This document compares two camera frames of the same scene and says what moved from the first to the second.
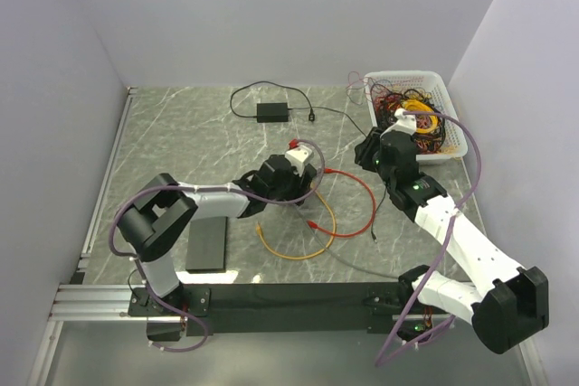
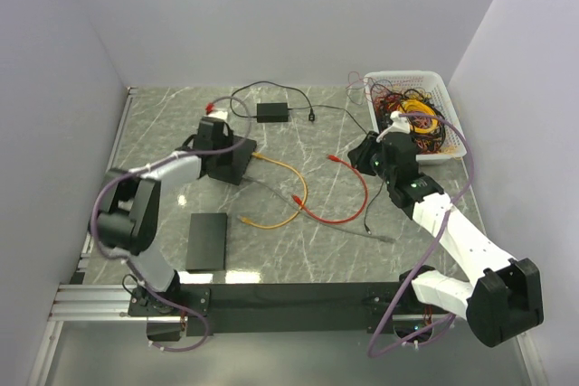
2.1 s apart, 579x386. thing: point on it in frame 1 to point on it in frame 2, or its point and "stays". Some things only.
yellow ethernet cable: [263, 243] to [306, 190]
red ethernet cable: [316, 226] to [299, 203]
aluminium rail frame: [95, 303] stays
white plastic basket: [433, 82] stays
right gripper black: [364, 150] stays
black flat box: [206, 248] stays
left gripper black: [299, 191] to [228, 138]
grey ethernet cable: [327, 248] to [383, 238]
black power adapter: [272, 112] stays
